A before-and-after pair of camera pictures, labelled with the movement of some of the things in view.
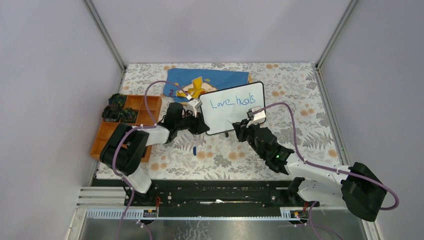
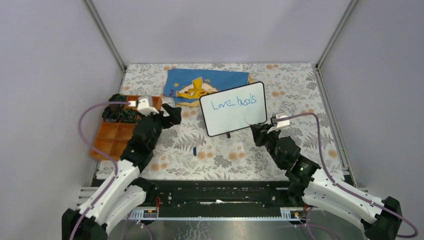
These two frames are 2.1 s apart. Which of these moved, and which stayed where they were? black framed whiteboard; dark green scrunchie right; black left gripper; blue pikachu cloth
Moved: black left gripper
Stayed: dark green scrunchie right; black framed whiteboard; blue pikachu cloth
